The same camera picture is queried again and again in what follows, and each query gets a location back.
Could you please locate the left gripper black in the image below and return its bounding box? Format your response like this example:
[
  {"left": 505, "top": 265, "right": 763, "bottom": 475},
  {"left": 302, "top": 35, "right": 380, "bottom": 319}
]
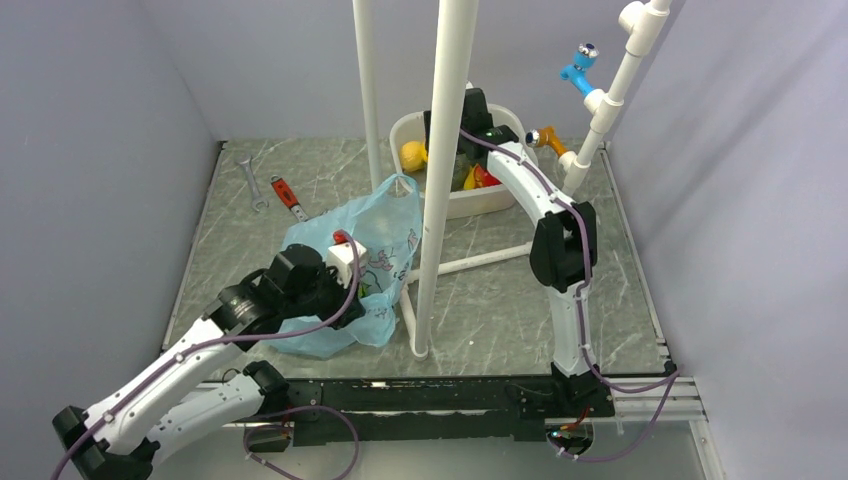
[{"left": 284, "top": 261, "right": 366, "bottom": 329}]

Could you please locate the green netted fake melon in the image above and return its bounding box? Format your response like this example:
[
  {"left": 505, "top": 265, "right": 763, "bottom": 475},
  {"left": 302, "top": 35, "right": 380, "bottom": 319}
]
[{"left": 451, "top": 154, "right": 473, "bottom": 192}]

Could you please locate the pink fake peach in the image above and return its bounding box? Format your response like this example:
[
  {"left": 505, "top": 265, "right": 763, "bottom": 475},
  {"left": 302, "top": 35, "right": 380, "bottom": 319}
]
[{"left": 471, "top": 165, "right": 501, "bottom": 189}]

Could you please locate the yellow fake lemon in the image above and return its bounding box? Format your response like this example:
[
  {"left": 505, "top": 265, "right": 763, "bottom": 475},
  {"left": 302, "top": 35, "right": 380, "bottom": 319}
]
[{"left": 399, "top": 141, "right": 428, "bottom": 173}]

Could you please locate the light blue plastic bag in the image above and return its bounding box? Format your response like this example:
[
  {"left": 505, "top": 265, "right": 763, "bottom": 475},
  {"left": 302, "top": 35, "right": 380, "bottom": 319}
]
[{"left": 269, "top": 174, "right": 423, "bottom": 359}]

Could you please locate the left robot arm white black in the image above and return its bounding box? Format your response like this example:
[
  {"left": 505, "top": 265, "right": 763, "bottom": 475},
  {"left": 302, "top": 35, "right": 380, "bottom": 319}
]
[{"left": 51, "top": 231, "right": 369, "bottom": 479}]

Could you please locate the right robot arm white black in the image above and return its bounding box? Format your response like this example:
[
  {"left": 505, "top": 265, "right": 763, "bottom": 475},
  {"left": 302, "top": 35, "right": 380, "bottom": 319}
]
[{"left": 456, "top": 87, "right": 597, "bottom": 415}]

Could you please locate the white plastic basket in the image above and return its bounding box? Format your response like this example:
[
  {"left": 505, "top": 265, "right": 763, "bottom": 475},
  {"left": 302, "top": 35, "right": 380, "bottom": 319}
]
[{"left": 389, "top": 103, "right": 538, "bottom": 220}]

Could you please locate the orange toy faucet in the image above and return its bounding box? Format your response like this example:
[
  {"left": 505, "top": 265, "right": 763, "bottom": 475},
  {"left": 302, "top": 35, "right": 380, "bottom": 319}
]
[{"left": 525, "top": 126, "right": 569, "bottom": 157}]

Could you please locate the blue toy faucet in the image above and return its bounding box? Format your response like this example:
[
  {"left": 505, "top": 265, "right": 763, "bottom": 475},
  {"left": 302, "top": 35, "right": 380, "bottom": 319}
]
[{"left": 560, "top": 43, "right": 599, "bottom": 97}]

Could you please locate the silver open-end wrench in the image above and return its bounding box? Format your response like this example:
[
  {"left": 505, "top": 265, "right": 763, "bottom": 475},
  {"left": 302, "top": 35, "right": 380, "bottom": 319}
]
[{"left": 236, "top": 156, "right": 269, "bottom": 212}]

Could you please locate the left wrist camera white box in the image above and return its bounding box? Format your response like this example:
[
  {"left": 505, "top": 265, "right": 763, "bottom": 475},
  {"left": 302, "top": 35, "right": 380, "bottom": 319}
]
[{"left": 326, "top": 230, "right": 369, "bottom": 288}]

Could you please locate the white PVC pipe frame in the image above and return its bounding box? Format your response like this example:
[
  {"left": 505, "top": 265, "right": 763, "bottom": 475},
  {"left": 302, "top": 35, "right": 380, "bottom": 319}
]
[{"left": 353, "top": 0, "right": 672, "bottom": 361}]

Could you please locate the red handled adjustable wrench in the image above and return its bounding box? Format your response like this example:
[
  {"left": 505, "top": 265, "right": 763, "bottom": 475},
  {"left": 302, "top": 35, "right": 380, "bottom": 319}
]
[{"left": 270, "top": 175, "right": 310, "bottom": 222}]

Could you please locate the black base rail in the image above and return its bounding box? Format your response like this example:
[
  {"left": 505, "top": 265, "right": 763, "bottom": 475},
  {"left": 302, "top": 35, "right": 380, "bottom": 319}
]
[{"left": 246, "top": 374, "right": 615, "bottom": 447}]

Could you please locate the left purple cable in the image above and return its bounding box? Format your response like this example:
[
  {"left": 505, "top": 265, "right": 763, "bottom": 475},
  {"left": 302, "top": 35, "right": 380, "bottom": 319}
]
[{"left": 50, "top": 239, "right": 362, "bottom": 480}]

